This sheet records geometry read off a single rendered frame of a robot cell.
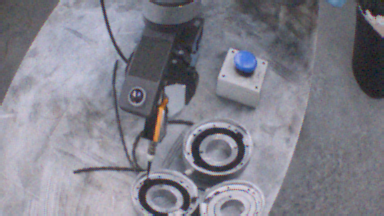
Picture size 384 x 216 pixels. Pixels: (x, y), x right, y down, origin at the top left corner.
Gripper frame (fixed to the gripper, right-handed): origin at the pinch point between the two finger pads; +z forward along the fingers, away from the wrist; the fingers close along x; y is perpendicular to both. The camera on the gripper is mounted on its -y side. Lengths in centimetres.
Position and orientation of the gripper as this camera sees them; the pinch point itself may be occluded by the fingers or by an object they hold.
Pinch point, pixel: (157, 112)
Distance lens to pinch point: 101.3
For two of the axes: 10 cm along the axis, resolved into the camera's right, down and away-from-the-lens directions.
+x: -9.6, -2.6, 1.2
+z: -0.6, 5.7, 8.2
